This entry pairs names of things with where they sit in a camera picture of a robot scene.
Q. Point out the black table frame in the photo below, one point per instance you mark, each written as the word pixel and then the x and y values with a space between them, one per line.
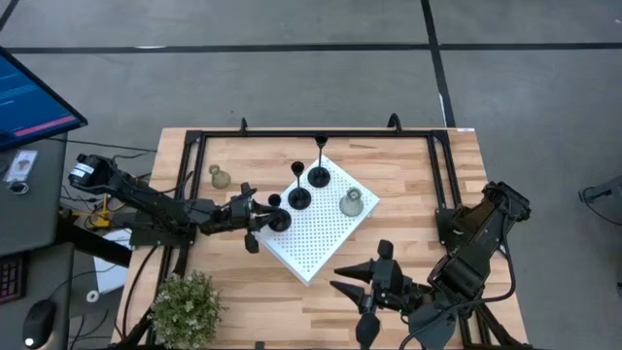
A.
pixel 316 133

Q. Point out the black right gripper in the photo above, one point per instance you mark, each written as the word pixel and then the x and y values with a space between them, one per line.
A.
pixel 389 287

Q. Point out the tall black candlestick holder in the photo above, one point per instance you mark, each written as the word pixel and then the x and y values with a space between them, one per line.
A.
pixel 319 177

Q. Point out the black keyboard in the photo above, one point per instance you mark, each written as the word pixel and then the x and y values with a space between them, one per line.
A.
pixel 10 279

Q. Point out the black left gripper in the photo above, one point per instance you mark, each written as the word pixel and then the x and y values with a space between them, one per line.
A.
pixel 240 214

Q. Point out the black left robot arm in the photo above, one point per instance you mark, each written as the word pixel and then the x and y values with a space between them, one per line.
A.
pixel 146 199

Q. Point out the green ribbed glass candle holder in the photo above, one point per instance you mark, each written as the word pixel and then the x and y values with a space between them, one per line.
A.
pixel 351 206

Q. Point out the yellow clamp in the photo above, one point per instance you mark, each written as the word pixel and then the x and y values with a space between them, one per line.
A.
pixel 102 219

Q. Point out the white card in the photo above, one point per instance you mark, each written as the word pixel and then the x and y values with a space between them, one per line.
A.
pixel 22 163

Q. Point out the white tape roll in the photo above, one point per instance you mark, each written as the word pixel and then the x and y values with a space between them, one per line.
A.
pixel 89 293

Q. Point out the medium black candlestick holder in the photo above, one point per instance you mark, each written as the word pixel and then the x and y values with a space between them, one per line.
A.
pixel 299 198

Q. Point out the dark grey desk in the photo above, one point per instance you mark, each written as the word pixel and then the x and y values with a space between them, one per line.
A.
pixel 34 219

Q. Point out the short black candlestick holder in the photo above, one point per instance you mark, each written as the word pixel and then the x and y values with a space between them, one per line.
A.
pixel 285 221

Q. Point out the artificial green plant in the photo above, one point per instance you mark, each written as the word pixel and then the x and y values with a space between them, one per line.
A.
pixel 187 311

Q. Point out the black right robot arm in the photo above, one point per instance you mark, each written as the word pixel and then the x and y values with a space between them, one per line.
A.
pixel 476 233

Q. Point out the white perforated metal shelf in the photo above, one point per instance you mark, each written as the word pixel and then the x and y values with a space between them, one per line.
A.
pixel 316 233

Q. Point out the clear ribbed glass candle holder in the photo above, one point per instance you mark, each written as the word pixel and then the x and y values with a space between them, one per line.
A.
pixel 221 180

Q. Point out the computer monitor with blue screen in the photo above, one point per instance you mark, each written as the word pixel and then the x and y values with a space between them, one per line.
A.
pixel 29 102

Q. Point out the white paper sheet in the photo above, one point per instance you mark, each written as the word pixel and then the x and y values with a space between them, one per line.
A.
pixel 109 277

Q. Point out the black computer mouse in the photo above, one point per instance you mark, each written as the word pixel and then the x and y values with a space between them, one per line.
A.
pixel 39 321

